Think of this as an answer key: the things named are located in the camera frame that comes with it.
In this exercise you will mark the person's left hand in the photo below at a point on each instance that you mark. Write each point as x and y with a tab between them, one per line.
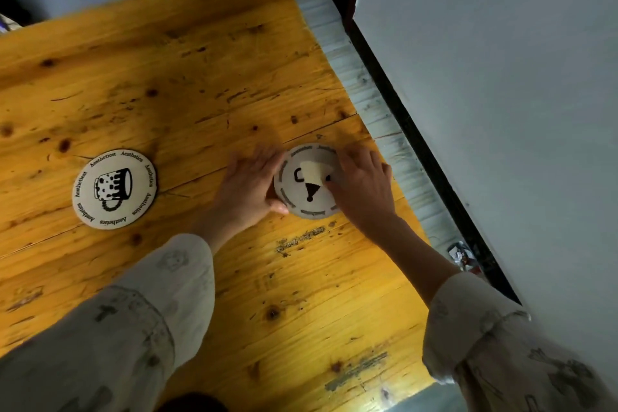
244	194

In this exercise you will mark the person's right hand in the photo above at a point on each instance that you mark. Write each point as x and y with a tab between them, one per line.
367	194

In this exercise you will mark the person's right thumb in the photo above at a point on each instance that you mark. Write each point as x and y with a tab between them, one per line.
334	188

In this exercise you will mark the person's left thumb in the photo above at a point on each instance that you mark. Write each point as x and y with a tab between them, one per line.
278	208

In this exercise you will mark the person's right forearm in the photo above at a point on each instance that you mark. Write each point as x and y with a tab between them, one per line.
483	329

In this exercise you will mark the person's left forearm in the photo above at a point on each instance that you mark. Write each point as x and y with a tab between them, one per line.
120	324

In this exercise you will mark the crumpled wrapper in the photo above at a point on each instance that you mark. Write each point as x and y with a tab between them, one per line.
462	257

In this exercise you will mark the round white mug-print coaster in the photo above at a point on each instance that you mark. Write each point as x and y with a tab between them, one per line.
115	189

